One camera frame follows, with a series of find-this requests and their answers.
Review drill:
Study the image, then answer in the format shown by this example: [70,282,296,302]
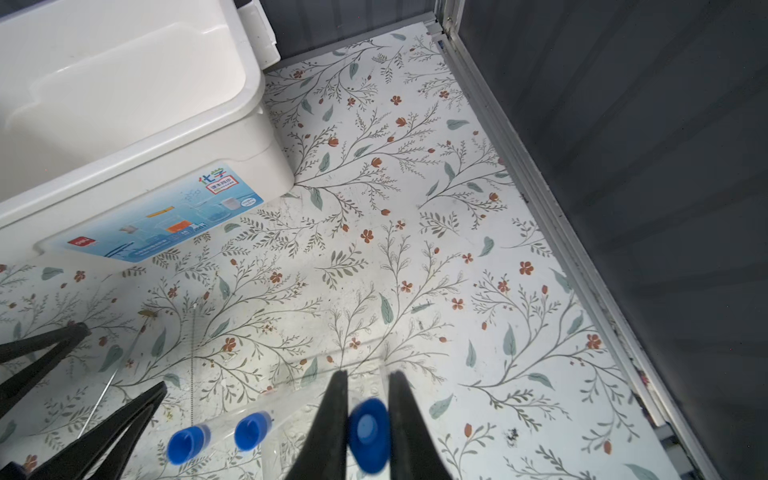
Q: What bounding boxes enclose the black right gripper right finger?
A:
[388,371,451,480]

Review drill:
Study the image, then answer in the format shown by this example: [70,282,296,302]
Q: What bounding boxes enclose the blue capped test tube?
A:
[233,383,325,452]
[347,397,391,474]
[166,420,234,465]

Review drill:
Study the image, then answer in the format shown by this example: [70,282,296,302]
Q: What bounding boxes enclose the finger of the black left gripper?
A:
[1,322,91,417]
[23,381,167,479]

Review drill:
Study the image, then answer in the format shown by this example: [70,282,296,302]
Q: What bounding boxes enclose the white plastic storage bin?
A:
[1,1,295,269]

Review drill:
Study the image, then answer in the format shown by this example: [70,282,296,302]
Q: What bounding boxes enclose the wire test tube brush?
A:
[187,303,198,426]

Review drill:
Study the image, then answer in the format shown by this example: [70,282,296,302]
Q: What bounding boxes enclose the clear plastic test tube rack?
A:
[261,358,391,479]

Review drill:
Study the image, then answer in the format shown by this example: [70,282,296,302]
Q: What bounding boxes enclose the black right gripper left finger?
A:
[285,370,349,480]

